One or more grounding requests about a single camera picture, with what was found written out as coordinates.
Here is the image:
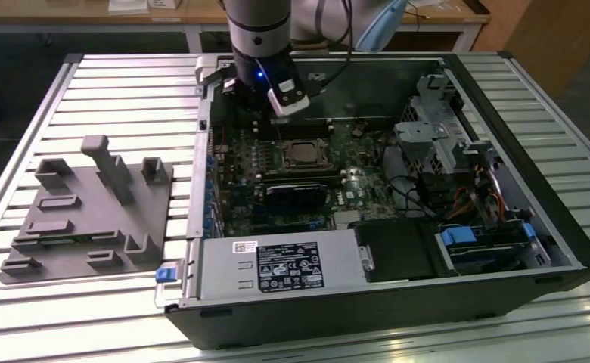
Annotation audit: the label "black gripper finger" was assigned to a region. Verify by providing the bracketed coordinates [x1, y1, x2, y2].
[222, 76, 272, 114]

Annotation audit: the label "metal socket cover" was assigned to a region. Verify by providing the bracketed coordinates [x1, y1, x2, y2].
[280, 139, 334, 171]

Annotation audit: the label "black CPU socket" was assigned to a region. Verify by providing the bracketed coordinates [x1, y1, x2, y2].
[274, 138, 335, 172]

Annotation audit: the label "RAM stick with white label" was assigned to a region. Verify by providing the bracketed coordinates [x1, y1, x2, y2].
[268, 117, 335, 129]

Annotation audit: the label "black RAM stick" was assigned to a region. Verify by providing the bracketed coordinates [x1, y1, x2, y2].
[259, 169, 347, 178]

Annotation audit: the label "black graphics card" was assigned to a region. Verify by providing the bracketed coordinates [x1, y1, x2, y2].
[262, 181, 330, 209]

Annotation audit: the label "grey metal drive cage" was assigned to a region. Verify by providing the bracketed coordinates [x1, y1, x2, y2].
[392, 73, 492, 175]

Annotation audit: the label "wooden desk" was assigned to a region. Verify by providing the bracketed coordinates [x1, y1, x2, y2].
[0, 0, 492, 54]

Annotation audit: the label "green motherboard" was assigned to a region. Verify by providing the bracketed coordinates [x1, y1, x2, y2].
[208, 100, 402, 239]

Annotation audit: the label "small silver heatsink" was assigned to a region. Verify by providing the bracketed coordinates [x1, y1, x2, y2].
[332, 211, 362, 228]

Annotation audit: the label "white papers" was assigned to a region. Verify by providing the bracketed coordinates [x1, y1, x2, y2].
[426, 0, 471, 12]

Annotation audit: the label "grey parts rack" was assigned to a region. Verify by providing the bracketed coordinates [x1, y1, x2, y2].
[0, 134, 175, 285]

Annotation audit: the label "grey power supply unit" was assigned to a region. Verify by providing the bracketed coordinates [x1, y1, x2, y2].
[194, 230, 367, 303]

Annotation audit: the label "blue case latch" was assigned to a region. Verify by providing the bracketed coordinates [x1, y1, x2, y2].
[156, 266, 180, 284]

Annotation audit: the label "black plastic shroud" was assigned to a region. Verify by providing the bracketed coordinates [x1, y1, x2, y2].
[352, 219, 452, 283]

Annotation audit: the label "hard disk in blue carrier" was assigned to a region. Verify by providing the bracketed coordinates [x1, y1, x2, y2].
[435, 225, 536, 275]

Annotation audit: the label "wooden cabinet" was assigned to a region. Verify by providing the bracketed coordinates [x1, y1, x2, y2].
[504, 0, 590, 100]

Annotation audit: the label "black open PC case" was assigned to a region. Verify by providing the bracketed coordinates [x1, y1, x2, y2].
[163, 52, 590, 351]

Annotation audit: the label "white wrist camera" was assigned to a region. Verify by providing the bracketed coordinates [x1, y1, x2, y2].
[266, 77, 312, 119]

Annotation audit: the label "black camera cable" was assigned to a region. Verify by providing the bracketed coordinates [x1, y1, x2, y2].
[294, 0, 355, 101]

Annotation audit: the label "black cable in case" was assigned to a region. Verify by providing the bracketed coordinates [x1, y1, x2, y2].
[388, 176, 438, 219]

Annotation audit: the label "orange yellow wire bundle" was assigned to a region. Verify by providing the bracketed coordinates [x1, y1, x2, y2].
[446, 187, 508, 220]

